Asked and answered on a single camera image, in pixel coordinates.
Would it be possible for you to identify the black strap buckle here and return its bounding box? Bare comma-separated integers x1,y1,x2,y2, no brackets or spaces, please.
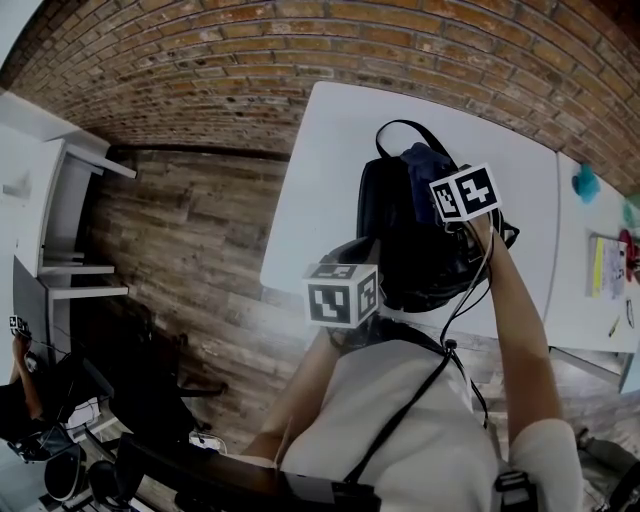
493,469,540,512

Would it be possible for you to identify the light blue table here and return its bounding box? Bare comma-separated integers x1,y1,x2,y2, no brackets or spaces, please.
617,344,640,394

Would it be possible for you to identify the olive green bag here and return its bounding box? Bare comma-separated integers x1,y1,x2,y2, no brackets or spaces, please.
574,427,640,512

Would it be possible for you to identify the white power adapter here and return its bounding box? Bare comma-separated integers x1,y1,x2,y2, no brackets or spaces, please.
188,432,226,454

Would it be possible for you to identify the person's left forearm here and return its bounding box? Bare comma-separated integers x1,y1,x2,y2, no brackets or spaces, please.
244,327,346,456

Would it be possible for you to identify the white desk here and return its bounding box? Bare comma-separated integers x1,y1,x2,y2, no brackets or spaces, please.
0,92,137,301

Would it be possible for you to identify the gray desk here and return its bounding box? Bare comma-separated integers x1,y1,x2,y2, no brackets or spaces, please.
12,254,54,366

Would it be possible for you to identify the black office chair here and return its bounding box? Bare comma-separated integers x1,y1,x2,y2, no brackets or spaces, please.
69,299,229,451

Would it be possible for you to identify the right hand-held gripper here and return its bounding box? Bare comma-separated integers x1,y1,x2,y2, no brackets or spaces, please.
428,162,504,251

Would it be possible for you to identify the black backpack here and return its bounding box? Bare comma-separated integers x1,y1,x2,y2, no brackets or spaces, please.
357,119,521,314

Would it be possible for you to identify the person's white shirt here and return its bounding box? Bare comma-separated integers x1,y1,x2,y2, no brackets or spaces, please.
279,339,584,512

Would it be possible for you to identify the red plastic object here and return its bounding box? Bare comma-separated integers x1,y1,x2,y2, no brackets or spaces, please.
618,228,640,274

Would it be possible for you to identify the white table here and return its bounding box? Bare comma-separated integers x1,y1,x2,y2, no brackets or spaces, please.
542,152,640,354
259,81,561,346

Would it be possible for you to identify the black worn rig bar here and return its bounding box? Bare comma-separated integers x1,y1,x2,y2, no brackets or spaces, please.
117,432,381,512

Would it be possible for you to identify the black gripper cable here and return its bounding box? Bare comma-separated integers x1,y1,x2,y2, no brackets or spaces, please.
439,224,496,431

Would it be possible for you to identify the person's right forearm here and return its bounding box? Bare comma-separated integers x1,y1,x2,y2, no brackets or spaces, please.
467,217,566,441

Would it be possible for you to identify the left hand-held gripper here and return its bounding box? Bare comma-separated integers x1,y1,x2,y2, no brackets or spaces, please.
302,238,385,351

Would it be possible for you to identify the teal scrubber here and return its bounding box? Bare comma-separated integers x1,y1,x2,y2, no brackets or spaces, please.
571,163,601,204

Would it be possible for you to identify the yellow-edged white booklet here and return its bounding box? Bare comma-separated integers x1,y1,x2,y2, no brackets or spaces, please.
585,234,629,301

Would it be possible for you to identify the black shoulder strap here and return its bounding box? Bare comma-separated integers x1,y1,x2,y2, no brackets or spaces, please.
344,349,454,484

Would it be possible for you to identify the dark blue cloth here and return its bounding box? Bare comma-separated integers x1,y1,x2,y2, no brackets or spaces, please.
399,142,456,224

